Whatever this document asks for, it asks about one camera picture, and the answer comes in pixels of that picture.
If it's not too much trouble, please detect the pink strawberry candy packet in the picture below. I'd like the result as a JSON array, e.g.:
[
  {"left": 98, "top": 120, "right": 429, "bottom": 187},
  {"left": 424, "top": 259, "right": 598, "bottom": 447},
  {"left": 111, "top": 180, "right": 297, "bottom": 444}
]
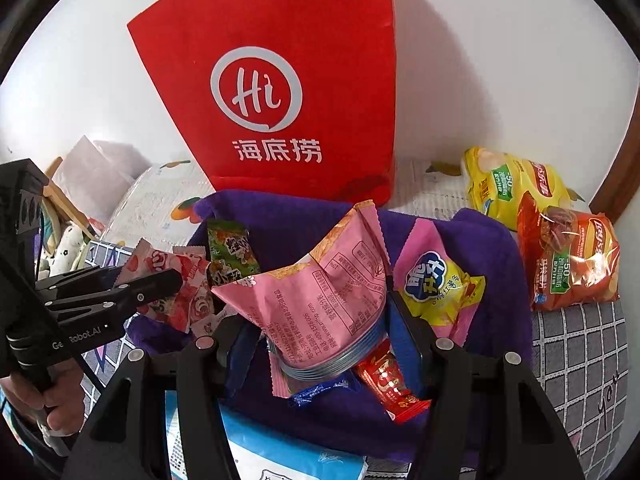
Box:
[{"left": 117, "top": 237, "right": 216, "bottom": 334}]

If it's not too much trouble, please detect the green snack packet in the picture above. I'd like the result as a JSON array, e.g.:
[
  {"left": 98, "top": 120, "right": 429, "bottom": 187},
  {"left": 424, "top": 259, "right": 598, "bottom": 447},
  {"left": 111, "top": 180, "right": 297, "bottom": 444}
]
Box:
[{"left": 206, "top": 219, "right": 262, "bottom": 289}]

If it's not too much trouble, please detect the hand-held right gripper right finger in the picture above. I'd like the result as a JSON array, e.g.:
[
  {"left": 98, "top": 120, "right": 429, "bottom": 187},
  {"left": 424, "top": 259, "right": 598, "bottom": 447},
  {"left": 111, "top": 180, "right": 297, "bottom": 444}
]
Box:
[{"left": 386, "top": 289, "right": 586, "bottom": 480}]

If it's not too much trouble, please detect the blue and white box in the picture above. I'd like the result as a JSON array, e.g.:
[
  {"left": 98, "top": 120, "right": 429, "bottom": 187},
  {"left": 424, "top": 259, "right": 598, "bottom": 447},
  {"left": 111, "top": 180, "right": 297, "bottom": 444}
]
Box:
[{"left": 165, "top": 390, "right": 369, "bottom": 480}]

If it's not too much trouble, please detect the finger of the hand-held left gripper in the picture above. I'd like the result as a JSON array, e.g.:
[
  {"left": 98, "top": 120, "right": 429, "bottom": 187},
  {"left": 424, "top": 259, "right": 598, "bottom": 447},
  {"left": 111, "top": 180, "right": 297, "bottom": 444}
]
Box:
[
  {"left": 45, "top": 268, "right": 184, "bottom": 322},
  {"left": 35, "top": 265, "right": 122, "bottom": 295}
]

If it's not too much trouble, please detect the small white candy wrapper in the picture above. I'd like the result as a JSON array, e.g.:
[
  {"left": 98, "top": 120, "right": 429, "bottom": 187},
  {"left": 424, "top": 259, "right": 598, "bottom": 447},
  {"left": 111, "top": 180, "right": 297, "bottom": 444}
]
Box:
[{"left": 191, "top": 305, "right": 236, "bottom": 337}]

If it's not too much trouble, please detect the small blue snack packet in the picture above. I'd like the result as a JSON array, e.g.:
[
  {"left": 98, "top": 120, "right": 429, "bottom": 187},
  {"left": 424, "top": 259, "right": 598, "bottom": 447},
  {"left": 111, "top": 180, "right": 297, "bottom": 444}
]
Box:
[{"left": 288, "top": 371, "right": 362, "bottom": 412}]

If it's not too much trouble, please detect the brown wooden door frame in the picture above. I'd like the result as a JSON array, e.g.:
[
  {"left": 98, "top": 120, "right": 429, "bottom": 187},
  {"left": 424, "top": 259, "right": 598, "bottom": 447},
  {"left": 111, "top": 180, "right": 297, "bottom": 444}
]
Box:
[{"left": 589, "top": 122, "right": 640, "bottom": 222}]

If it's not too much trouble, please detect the white fruit print quilt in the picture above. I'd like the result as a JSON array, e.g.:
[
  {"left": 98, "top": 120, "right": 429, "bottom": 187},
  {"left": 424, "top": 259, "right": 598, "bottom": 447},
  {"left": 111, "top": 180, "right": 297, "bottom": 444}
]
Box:
[{"left": 102, "top": 157, "right": 474, "bottom": 252}]

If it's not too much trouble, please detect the white paper bag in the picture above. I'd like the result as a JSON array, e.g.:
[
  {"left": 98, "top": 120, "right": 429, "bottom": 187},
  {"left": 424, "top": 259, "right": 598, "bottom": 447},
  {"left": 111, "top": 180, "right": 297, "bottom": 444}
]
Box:
[{"left": 52, "top": 134, "right": 152, "bottom": 212}]

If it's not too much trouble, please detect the yellow chips bag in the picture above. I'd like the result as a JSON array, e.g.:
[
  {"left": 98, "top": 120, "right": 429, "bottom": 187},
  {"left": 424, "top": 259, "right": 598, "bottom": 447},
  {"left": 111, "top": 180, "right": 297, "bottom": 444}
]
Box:
[{"left": 460, "top": 146, "right": 582, "bottom": 232}]

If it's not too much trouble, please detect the person's left hand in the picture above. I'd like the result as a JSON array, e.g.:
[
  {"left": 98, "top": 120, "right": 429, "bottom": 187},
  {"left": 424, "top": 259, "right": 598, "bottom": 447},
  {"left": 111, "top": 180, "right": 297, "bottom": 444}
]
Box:
[{"left": 0, "top": 356, "right": 97, "bottom": 455}]

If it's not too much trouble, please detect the red paper bag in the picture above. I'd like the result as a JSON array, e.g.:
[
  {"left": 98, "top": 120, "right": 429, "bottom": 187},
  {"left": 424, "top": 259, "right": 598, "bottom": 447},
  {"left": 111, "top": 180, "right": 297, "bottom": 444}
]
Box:
[{"left": 126, "top": 0, "right": 399, "bottom": 209}]

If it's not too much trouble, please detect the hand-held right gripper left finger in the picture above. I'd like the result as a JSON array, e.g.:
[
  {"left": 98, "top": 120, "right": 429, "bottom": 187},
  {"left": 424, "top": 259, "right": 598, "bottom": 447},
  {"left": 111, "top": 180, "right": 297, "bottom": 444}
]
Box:
[{"left": 61, "top": 322, "right": 262, "bottom": 480}]

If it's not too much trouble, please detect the red snack packet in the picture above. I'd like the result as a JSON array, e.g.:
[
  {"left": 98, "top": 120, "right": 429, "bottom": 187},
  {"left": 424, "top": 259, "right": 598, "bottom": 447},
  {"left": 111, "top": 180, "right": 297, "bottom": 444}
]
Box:
[{"left": 354, "top": 339, "right": 432, "bottom": 424}]

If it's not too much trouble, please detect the yellow and pink snack packet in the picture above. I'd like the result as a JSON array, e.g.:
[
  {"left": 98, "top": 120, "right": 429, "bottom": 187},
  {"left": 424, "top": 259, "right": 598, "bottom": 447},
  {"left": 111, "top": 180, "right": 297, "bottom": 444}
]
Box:
[{"left": 391, "top": 219, "right": 487, "bottom": 342}]

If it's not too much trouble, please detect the purple towel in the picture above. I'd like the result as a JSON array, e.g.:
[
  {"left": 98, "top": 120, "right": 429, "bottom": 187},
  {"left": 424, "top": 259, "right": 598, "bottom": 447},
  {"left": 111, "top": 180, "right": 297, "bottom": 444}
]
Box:
[{"left": 125, "top": 189, "right": 534, "bottom": 467}]

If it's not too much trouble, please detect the white spotted cloth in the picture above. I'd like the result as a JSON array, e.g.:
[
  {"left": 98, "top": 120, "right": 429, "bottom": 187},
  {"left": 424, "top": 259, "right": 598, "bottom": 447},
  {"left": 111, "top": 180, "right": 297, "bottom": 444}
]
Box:
[{"left": 36, "top": 204, "right": 94, "bottom": 282}]

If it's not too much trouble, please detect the orange chips bag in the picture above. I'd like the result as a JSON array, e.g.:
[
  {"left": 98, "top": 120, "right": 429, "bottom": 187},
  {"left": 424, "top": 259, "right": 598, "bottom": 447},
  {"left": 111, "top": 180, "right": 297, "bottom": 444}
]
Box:
[{"left": 516, "top": 191, "right": 622, "bottom": 312}]

